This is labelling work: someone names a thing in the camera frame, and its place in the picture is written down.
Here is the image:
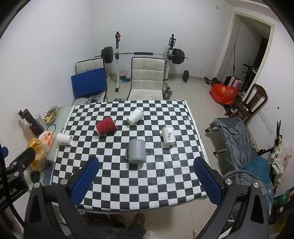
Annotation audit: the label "grey mug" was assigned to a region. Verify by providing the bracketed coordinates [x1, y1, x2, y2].
[125, 138, 146, 164]

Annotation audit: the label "brown wooden chair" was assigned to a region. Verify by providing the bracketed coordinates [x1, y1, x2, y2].
[224, 83, 268, 125]

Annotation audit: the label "dark blue phone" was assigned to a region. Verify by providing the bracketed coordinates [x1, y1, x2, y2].
[43, 160, 56, 186]

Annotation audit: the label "black white checkered tablecloth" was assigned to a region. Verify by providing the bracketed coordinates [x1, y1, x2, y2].
[54, 99, 208, 211]

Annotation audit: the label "white cup with dark print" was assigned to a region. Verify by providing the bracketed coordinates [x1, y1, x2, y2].
[161, 126, 175, 148]

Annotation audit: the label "yellow plastic bag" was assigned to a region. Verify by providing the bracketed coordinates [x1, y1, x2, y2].
[27, 137, 48, 171]

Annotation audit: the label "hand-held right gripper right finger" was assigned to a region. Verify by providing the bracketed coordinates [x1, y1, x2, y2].
[193, 157, 270, 239]

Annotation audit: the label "person's leg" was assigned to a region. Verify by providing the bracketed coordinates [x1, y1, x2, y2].
[123, 225, 148, 239]

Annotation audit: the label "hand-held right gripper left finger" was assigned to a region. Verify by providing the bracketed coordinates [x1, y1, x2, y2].
[24, 156, 100, 239]

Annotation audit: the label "black stand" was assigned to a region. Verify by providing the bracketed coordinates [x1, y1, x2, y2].
[274, 120, 282, 152]

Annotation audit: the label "barbell lying on floor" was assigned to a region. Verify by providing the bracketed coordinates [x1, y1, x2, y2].
[182, 70, 221, 85]

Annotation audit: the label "grey sneakers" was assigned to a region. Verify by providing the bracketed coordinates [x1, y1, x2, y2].
[86, 93, 104, 104]

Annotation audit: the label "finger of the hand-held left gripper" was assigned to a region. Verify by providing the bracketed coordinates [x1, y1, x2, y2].
[6, 147, 36, 171]

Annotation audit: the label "dark brown device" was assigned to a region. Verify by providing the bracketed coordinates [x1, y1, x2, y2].
[18, 109, 48, 136]

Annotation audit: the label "red ribbed paper cup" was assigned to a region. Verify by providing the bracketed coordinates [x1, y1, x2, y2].
[95, 116, 118, 136]

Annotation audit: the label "white flowered plastic bag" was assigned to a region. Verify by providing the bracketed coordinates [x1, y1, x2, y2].
[277, 145, 294, 166]

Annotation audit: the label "grey cloth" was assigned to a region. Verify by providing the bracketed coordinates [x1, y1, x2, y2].
[210, 119, 253, 171]

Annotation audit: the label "black hanging strap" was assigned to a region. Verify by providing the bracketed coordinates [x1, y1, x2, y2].
[232, 43, 237, 72]

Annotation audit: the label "teal blanket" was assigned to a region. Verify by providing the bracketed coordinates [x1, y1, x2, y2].
[243, 157, 273, 185]

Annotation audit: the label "white chair with metal frame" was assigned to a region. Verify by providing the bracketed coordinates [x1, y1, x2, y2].
[75, 58, 109, 103]

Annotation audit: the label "plain white paper cup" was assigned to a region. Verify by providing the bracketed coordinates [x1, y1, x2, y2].
[126, 108, 145, 126]

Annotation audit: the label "red plastic bag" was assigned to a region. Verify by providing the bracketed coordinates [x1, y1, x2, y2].
[209, 83, 239, 106]

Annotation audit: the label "barbell with black plates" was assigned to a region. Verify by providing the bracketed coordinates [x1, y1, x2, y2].
[95, 46, 189, 65]

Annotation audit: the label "white padded chair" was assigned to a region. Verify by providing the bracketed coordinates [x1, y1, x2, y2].
[126, 57, 166, 101]

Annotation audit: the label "pink suitcase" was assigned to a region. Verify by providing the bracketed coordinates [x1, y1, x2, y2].
[224, 76, 243, 89]

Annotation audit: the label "folding cot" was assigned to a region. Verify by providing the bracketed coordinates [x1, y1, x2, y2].
[205, 117, 261, 162]

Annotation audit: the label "person's shoe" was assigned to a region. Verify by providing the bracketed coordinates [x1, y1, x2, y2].
[134, 213, 146, 228]

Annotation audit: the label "white squat rack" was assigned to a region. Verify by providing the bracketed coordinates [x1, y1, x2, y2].
[114, 31, 176, 93]

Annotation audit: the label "orange snack packet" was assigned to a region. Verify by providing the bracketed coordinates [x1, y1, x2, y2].
[39, 130, 56, 150]

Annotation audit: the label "small white paper cup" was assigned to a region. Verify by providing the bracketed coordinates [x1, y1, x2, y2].
[56, 133, 74, 146]

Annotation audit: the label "blue cushion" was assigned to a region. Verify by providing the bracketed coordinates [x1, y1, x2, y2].
[71, 67, 108, 101]

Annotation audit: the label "patterned plate with food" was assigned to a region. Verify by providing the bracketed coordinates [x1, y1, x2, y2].
[42, 106, 60, 125]

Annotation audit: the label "green box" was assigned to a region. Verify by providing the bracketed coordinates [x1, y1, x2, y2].
[278, 190, 291, 207]

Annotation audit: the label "white door frame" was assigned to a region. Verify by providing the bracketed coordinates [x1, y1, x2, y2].
[216, 11, 275, 92]

